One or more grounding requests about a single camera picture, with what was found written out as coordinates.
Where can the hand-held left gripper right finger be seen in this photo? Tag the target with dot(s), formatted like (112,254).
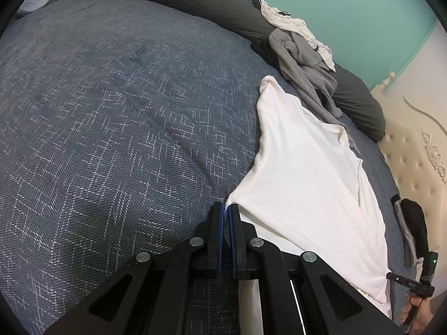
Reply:
(233,240)

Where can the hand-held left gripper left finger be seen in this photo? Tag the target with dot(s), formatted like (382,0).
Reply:
(220,237)

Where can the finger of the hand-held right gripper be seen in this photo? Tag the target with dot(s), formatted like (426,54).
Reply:
(396,277)

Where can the white long-sleeve shirt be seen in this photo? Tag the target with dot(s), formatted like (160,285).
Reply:
(307,181)

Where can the person's right hand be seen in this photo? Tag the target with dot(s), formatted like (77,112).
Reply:
(424,315)

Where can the folded black and grey garment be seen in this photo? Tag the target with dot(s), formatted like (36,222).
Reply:
(415,223)

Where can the cream tufted headboard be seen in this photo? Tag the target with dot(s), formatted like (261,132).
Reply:
(412,167)

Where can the white shirt with black trim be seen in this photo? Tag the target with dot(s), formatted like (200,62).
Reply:
(290,24)

